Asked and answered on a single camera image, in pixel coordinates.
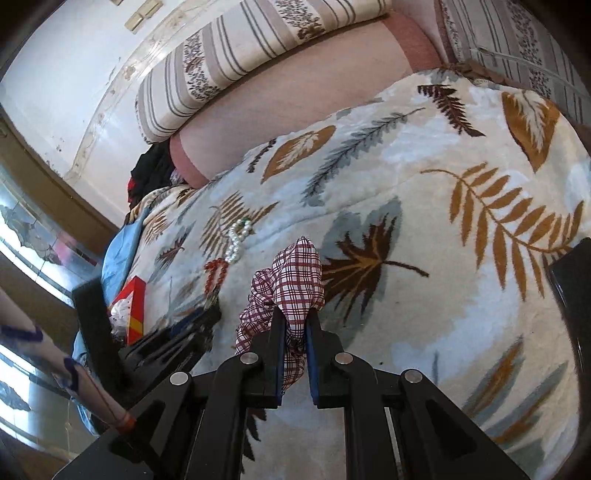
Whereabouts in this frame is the red-framed jewelry box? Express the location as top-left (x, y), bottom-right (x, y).
top-left (108, 277), bottom-right (147, 346)

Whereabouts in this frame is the white pearl bracelet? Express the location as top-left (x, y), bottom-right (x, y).
top-left (225, 219), bottom-right (254, 266)

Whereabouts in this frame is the red bead bracelet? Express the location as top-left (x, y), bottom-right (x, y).
top-left (203, 258), bottom-right (230, 295)

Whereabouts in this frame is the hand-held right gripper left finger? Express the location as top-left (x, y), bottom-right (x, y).
top-left (53, 307), bottom-right (287, 480)

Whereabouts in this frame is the pink bolster cushion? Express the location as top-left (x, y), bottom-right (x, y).
top-left (168, 9), bottom-right (445, 190)

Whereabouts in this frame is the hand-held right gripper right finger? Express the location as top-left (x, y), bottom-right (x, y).
top-left (305, 309), bottom-right (532, 480)

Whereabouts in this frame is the black cloth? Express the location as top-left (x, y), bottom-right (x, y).
top-left (127, 143), bottom-right (180, 208)

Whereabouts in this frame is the person's left forearm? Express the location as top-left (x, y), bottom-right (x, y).
top-left (0, 286), bottom-right (138, 435)

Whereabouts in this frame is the striped floral cushion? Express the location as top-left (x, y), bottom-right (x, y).
top-left (134, 0), bottom-right (393, 145)
top-left (438, 0), bottom-right (591, 126)

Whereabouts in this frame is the leaf-print fleece blanket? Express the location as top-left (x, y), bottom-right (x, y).
top-left (74, 67), bottom-right (591, 480)

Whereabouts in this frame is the pink checked scrunchie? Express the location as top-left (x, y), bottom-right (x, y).
top-left (235, 235), bottom-right (326, 393)

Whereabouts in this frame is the black flat object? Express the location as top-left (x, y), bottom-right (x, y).
top-left (547, 237), bottom-right (591, 372)

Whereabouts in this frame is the light blue cloth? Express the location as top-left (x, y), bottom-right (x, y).
top-left (73, 203), bottom-right (153, 437)

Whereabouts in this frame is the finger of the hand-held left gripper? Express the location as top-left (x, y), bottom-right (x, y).
top-left (117, 302), bottom-right (223, 372)

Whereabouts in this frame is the beige wall switch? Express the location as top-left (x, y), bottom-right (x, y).
top-left (124, 0), bottom-right (164, 32)

